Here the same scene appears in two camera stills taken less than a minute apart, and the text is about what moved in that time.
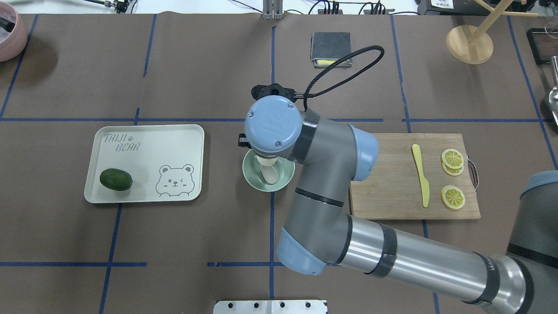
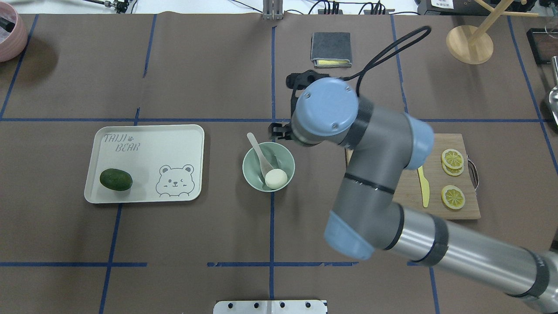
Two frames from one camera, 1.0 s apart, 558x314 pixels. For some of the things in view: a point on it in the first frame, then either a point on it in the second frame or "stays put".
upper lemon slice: (452, 158) stays put
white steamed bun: (267, 162) to (275, 178)
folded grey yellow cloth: (327, 48) stays put
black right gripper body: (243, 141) to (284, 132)
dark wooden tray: (544, 46) stays put
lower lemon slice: (453, 197) stays put
